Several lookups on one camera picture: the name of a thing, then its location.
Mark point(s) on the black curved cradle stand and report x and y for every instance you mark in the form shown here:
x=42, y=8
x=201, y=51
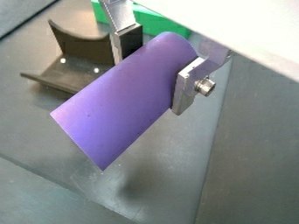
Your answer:
x=86, y=59

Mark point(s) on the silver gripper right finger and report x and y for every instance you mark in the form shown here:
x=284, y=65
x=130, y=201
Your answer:
x=193, y=80

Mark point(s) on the green shape sorter base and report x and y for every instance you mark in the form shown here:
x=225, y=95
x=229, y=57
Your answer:
x=154, y=22

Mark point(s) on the purple cylinder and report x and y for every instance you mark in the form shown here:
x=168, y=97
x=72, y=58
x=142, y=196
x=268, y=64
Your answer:
x=108, y=115

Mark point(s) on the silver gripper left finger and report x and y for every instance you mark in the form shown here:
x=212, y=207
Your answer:
x=126, y=30

